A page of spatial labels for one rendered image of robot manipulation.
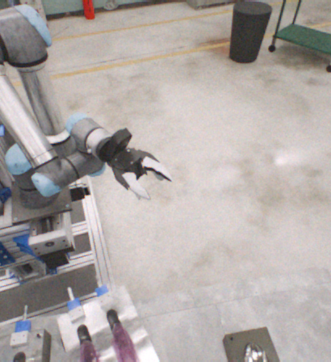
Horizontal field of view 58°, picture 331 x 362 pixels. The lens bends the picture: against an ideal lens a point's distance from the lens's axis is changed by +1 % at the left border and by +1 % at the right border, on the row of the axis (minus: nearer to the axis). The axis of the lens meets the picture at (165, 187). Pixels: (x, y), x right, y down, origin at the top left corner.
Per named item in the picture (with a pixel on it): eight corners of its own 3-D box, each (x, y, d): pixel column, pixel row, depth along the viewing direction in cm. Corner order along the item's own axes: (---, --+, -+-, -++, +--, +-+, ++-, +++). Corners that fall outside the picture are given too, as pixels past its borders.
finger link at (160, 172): (178, 183, 76) (148, 170, 79) (177, 169, 71) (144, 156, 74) (172, 192, 75) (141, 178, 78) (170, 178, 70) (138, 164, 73)
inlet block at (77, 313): (64, 294, 116) (60, 288, 112) (77, 288, 117) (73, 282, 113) (73, 326, 108) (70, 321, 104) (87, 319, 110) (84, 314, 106)
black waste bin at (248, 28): (219, 52, 428) (226, 3, 381) (248, 47, 439) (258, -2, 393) (236, 68, 398) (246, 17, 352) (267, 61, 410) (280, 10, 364)
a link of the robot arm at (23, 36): (38, 161, 119) (-29, 9, 78) (71, 144, 126) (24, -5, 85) (54, 177, 114) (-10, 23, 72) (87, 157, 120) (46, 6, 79)
